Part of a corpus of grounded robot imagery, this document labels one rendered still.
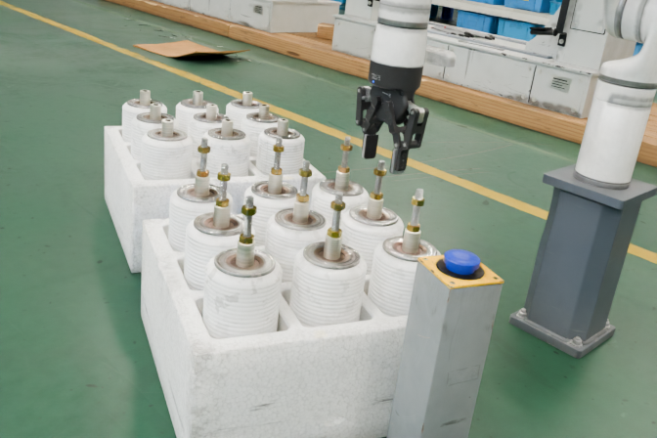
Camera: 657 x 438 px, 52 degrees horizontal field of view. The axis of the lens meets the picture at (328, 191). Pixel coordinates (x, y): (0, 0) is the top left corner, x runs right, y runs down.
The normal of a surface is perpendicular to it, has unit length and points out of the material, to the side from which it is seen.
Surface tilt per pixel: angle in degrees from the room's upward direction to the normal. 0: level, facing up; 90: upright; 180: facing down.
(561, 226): 90
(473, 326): 90
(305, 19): 90
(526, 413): 0
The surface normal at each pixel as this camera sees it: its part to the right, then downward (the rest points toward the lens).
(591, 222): -0.72, 0.17
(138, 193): 0.41, 0.36
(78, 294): 0.11, -0.93
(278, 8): 0.69, 0.33
